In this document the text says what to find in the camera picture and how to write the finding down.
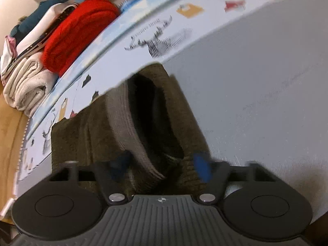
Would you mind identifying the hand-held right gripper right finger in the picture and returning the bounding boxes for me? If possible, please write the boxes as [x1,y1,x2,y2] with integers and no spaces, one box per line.
[192,152,278,206]

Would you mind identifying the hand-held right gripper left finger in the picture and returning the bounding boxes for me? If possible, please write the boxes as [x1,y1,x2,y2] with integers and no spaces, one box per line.
[49,150,134,206]

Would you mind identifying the dark olive pants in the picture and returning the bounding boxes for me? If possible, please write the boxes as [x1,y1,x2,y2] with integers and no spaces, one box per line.
[50,63,214,198]

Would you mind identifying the grey bed sheet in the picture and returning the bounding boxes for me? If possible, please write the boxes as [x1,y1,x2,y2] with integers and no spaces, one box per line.
[163,0,328,226]

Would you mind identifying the printed light bed mat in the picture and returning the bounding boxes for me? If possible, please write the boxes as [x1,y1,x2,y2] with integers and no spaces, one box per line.
[15,0,316,183]

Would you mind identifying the folded beige quilt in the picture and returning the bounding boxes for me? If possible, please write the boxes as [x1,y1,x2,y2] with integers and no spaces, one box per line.
[2,52,62,117]

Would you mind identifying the folded red blanket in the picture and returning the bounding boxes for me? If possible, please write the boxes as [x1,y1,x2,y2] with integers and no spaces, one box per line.
[41,0,121,78]

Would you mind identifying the white folded cloth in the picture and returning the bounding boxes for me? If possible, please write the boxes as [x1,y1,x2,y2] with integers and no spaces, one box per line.
[0,3,80,83]

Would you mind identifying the wooden bed frame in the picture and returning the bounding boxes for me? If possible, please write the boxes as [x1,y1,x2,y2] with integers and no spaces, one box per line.
[0,81,29,224]

